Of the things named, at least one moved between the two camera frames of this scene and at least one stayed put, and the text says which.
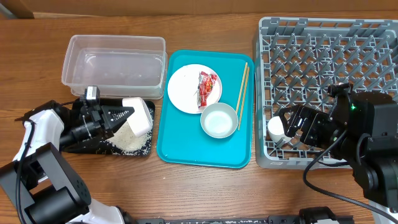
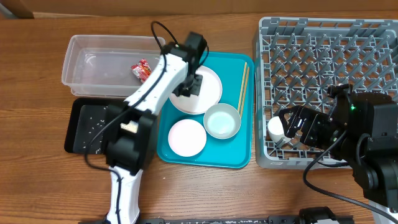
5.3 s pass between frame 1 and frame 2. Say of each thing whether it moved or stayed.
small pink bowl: moved
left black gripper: moved
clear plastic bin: stayed
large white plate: stayed
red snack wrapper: moved
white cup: stayed
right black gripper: stayed
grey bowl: stayed
